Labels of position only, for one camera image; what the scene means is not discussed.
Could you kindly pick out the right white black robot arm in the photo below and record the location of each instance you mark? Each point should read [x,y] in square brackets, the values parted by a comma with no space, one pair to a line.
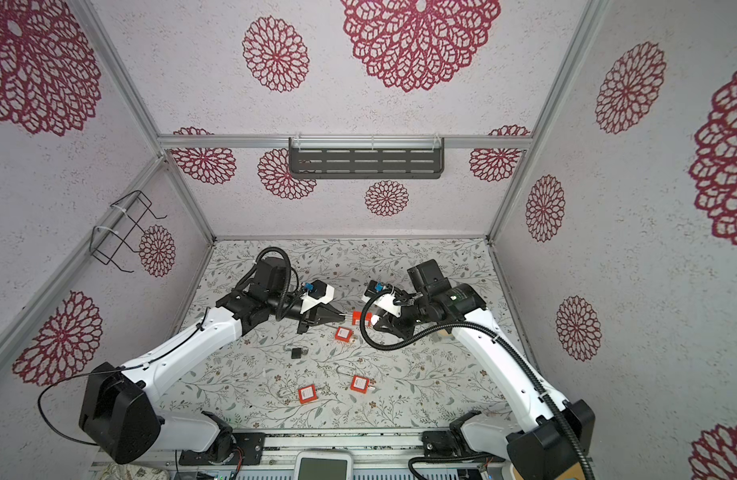
[549,437]

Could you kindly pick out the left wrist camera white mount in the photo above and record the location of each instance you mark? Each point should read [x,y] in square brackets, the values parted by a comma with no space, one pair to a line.
[316,293]

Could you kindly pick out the white tablet device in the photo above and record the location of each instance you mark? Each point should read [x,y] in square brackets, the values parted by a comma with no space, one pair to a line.
[324,465]

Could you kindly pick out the dark grey wall shelf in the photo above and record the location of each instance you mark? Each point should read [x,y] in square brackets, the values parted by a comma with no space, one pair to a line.
[366,159]

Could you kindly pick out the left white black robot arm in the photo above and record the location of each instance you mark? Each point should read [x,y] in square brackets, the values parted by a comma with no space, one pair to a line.
[120,409]

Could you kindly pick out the red padlock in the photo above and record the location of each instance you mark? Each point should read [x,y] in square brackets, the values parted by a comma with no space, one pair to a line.
[299,395]
[344,334]
[356,318]
[360,381]

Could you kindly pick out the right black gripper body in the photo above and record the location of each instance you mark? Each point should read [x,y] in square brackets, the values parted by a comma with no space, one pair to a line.
[412,312]

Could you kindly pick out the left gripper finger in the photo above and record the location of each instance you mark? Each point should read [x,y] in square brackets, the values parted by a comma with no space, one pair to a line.
[307,322]
[325,313]

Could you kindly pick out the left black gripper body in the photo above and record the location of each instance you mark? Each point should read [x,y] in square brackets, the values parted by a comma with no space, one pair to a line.
[288,307]

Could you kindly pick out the small black padlock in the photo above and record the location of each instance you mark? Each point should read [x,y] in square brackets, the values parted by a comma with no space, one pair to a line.
[296,352]

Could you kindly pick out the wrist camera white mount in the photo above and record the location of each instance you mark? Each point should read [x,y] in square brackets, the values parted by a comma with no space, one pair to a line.
[316,293]
[392,302]

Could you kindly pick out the black wire wall basket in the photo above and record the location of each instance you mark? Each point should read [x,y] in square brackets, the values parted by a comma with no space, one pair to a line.
[106,241]

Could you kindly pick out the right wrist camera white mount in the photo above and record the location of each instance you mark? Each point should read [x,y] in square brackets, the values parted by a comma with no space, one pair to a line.
[392,302]

